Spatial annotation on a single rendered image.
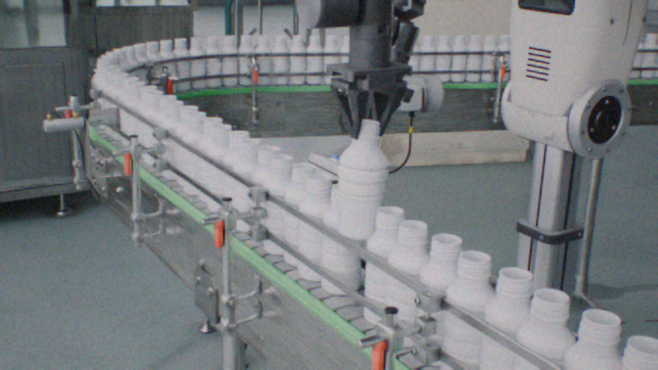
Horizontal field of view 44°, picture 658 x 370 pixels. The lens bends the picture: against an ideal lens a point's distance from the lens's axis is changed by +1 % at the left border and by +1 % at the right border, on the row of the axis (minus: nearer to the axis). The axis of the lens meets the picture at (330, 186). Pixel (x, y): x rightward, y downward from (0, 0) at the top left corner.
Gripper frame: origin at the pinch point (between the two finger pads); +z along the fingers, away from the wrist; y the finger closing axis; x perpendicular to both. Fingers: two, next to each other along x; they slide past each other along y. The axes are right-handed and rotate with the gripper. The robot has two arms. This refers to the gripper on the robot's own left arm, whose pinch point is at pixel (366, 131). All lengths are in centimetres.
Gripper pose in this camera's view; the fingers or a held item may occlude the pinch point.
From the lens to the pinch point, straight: 112.1
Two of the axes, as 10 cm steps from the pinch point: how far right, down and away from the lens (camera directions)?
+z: -0.3, 9.5, 3.1
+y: 8.5, -1.4, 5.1
